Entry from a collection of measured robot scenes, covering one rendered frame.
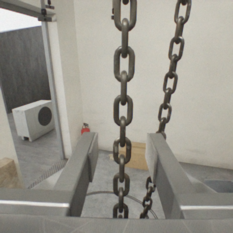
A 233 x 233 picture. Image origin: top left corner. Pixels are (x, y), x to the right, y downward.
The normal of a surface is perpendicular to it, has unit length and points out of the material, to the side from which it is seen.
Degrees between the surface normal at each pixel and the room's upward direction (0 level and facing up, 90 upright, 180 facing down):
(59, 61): 90
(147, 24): 90
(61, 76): 90
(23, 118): 90
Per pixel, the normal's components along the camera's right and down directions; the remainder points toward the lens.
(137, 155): -0.29, 0.31
